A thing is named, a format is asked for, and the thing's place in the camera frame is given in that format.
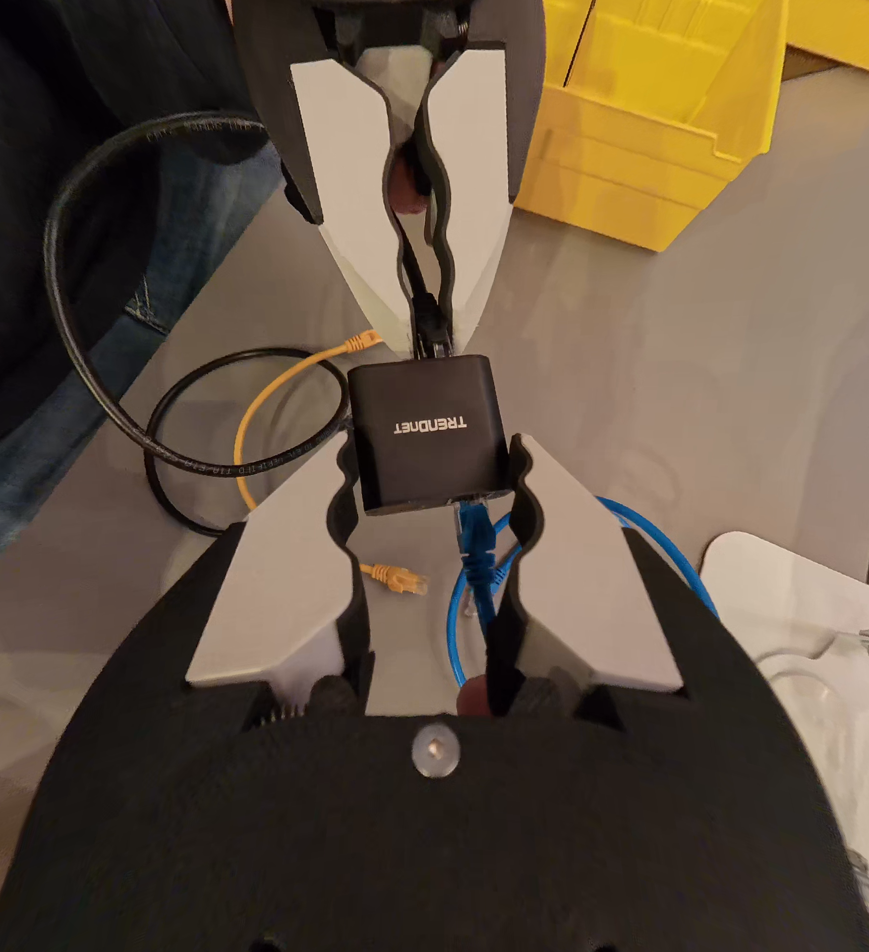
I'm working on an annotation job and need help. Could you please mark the person's blue jeans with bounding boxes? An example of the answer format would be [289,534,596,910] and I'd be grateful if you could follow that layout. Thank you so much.
[0,141,287,581]

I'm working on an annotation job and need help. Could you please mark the black network switch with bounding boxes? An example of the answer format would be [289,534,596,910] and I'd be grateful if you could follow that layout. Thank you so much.
[347,355,513,518]

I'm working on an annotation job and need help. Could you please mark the person's dark jacket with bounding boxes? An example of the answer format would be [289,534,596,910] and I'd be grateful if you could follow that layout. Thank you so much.
[0,0,287,466]

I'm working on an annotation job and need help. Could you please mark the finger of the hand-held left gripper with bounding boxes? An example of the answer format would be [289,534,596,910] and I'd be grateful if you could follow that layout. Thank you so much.
[417,47,515,352]
[289,59,416,358]

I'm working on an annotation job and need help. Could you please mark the white board stand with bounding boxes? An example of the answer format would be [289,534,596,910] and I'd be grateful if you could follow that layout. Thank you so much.
[700,532,869,952]

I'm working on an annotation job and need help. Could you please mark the yellow plastic bin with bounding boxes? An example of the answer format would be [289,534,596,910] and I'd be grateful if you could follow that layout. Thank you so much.
[784,0,869,83]
[515,0,788,254]

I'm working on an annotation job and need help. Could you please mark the black ethernet cable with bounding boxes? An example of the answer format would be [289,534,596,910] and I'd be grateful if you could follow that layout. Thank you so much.
[42,112,456,538]

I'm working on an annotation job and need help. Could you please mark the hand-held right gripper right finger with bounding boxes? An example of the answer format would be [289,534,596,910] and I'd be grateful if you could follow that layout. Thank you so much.
[485,433,686,696]

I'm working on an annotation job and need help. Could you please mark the yellow ethernet cable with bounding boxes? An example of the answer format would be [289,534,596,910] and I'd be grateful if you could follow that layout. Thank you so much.
[233,329,429,597]

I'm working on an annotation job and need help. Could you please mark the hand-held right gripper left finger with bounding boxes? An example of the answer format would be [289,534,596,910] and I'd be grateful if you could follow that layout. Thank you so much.
[183,431,374,689]

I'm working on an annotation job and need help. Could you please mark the blue ethernet cable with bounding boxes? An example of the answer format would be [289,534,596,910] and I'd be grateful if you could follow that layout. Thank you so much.
[445,494,719,689]

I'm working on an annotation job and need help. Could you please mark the person's left hand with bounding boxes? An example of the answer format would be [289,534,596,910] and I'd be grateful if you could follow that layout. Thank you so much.
[386,137,428,217]

